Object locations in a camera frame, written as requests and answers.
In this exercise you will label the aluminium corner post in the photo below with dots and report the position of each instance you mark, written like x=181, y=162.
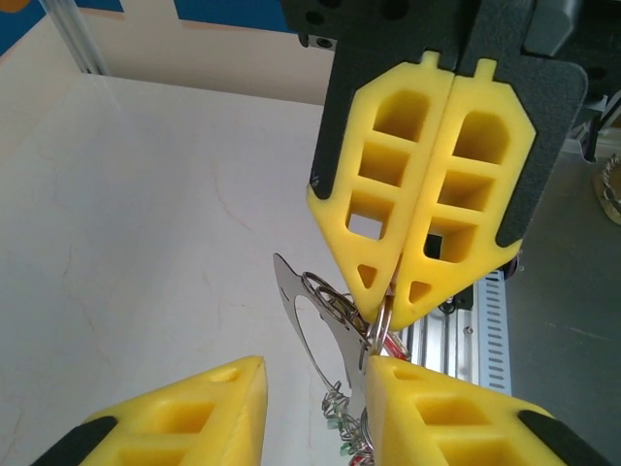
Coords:
x=77, y=34

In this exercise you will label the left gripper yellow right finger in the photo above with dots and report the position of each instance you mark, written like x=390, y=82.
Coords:
x=436, y=422

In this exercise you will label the large metal keyring plate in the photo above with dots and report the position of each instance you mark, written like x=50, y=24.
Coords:
x=286, y=286

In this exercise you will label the red key tag with label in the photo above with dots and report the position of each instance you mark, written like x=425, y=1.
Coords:
x=398, y=347

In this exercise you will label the blue floral wall panel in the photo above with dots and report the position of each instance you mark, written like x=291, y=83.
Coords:
x=233, y=12
x=19, y=29

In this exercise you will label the small green key tag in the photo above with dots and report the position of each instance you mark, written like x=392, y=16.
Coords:
x=339, y=437

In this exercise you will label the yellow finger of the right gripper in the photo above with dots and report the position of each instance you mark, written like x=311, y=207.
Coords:
x=466, y=216
x=410, y=194

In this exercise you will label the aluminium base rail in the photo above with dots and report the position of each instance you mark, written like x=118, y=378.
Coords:
x=436, y=340

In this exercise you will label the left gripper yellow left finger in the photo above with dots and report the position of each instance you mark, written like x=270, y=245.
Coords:
x=194, y=412

